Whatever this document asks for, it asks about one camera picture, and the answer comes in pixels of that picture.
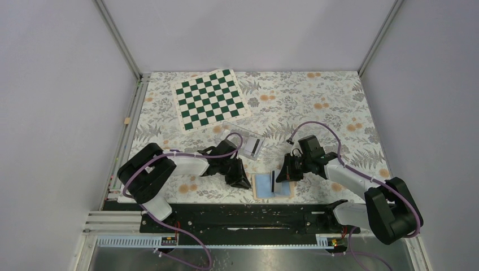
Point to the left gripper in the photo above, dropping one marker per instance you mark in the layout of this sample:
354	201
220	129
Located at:
239	179

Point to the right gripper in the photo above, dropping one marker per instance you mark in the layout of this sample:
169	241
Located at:
288	174

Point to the beige card holder wallet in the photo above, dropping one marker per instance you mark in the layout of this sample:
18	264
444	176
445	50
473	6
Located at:
265	186

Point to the clear plastic card box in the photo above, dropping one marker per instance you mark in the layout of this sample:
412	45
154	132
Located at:
252	142

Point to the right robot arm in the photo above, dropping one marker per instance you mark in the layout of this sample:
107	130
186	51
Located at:
388	208

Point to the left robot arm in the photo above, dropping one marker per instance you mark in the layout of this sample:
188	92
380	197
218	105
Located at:
144	175

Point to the green white chessboard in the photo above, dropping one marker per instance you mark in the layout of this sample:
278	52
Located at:
207	100

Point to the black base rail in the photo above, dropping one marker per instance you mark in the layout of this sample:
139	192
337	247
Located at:
263	221

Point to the white slotted cable duct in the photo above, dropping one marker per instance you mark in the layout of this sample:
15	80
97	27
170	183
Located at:
315	241

